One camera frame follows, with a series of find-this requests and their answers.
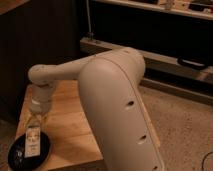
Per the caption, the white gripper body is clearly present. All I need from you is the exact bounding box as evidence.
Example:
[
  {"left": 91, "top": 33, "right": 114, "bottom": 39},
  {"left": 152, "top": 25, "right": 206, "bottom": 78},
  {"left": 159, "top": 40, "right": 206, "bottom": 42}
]
[{"left": 29, "top": 89, "right": 52, "bottom": 115}]

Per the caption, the small labelled bottle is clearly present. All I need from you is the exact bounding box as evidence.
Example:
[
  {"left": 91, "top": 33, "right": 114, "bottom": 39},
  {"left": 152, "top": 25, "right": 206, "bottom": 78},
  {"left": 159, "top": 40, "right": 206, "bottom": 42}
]
[{"left": 25, "top": 115, "right": 41, "bottom": 158}]

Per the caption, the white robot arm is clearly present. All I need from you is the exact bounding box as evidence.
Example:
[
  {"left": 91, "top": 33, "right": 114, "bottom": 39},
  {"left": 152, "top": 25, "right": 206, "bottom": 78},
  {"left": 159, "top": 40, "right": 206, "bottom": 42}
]
[{"left": 28, "top": 47, "right": 166, "bottom": 171}]

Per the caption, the wooden table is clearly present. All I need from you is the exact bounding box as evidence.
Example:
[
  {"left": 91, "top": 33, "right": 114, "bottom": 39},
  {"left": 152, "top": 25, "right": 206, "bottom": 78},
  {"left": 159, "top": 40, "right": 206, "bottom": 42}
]
[{"left": 17, "top": 81, "right": 105, "bottom": 171}]

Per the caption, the metal stand pole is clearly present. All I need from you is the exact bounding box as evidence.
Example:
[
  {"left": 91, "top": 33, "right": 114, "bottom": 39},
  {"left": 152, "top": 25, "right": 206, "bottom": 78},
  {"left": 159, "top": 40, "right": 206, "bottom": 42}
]
[{"left": 86, "top": 0, "right": 94, "bottom": 41}]

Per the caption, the wooden shelf beam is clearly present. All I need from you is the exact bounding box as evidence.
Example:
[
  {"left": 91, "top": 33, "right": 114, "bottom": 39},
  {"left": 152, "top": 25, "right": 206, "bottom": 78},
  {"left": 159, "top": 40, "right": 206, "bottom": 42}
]
[{"left": 80, "top": 37, "right": 213, "bottom": 84}]

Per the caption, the upper wooden shelf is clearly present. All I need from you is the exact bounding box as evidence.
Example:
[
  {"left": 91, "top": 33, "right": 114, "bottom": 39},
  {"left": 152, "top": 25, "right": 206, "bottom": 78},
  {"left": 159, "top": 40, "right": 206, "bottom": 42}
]
[{"left": 94, "top": 0, "right": 213, "bottom": 21}]

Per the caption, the black handle object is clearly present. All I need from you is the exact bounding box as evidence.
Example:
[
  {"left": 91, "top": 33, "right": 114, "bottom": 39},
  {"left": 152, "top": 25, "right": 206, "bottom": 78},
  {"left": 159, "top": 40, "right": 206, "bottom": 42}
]
[{"left": 177, "top": 58, "right": 209, "bottom": 70}]

